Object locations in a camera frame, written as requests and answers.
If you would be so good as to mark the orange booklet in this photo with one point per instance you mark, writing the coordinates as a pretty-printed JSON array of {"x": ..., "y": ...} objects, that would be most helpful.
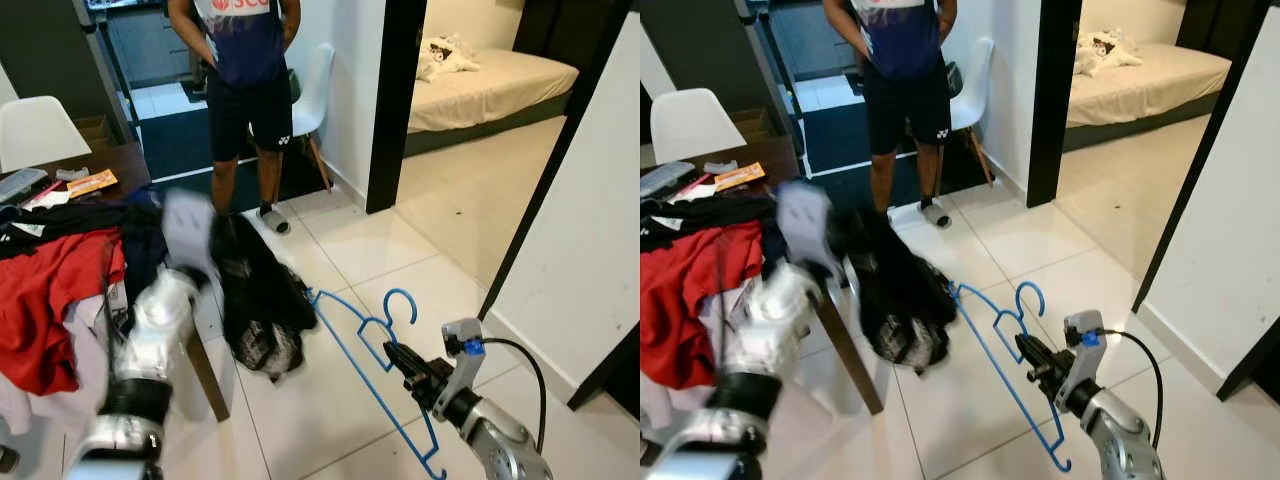
[
  {"x": 93, "y": 183},
  {"x": 742, "y": 177}
]

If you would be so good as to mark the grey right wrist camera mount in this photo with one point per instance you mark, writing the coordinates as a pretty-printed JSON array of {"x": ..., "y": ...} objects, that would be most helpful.
[
  {"x": 465, "y": 360},
  {"x": 1083, "y": 350}
]

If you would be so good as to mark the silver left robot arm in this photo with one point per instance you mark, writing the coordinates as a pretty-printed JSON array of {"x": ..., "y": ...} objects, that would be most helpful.
[
  {"x": 775, "y": 320},
  {"x": 150, "y": 330}
]

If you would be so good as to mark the blue plastic hanger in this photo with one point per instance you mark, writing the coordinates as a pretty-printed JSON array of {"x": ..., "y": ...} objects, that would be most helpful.
[
  {"x": 372, "y": 385},
  {"x": 1005, "y": 372}
]

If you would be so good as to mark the black garment white label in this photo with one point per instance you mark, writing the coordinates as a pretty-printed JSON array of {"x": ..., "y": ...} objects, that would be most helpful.
[
  {"x": 700, "y": 212},
  {"x": 80, "y": 218}
]

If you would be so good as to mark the white plush toy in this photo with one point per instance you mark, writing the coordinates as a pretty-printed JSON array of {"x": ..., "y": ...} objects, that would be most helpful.
[
  {"x": 1100, "y": 50},
  {"x": 445, "y": 55}
]

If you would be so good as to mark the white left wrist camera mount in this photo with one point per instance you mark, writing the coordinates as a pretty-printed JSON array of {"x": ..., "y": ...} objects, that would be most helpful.
[
  {"x": 805, "y": 225},
  {"x": 188, "y": 235}
]

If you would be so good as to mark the bed with beige sheet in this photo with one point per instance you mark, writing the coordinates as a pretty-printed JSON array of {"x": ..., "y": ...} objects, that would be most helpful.
[
  {"x": 500, "y": 90},
  {"x": 1150, "y": 85}
]

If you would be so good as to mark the small white packet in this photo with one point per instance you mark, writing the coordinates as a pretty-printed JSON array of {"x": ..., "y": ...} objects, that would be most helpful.
[
  {"x": 72, "y": 173},
  {"x": 720, "y": 166}
]

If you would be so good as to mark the black door frame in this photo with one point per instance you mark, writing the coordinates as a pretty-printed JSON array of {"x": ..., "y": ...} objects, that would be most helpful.
[
  {"x": 395, "y": 100},
  {"x": 1052, "y": 100}
]

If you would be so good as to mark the grey low cabinet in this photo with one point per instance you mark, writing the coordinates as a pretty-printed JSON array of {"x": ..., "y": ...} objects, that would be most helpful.
[
  {"x": 810, "y": 40},
  {"x": 150, "y": 45}
]

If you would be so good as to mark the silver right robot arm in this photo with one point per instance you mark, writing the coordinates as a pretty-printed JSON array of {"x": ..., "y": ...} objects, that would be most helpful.
[
  {"x": 505, "y": 450},
  {"x": 1125, "y": 445}
]

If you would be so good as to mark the person in blue jersey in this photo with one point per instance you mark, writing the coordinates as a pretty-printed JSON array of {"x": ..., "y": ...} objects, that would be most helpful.
[
  {"x": 905, "y": 45},
  {"x": 245, "y": 50}
]

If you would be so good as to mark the pink pen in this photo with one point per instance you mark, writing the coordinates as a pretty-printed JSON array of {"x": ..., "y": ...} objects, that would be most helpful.
[
  {"x": 47, "y": 191},
  {"x": 693, "y": 185}
]

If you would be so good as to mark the brown cardboard box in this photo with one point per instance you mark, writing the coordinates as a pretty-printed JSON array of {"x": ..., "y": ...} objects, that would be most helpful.
[
  {"x": 755, "y": 122},
  {"x": 98, "y": 132}
]

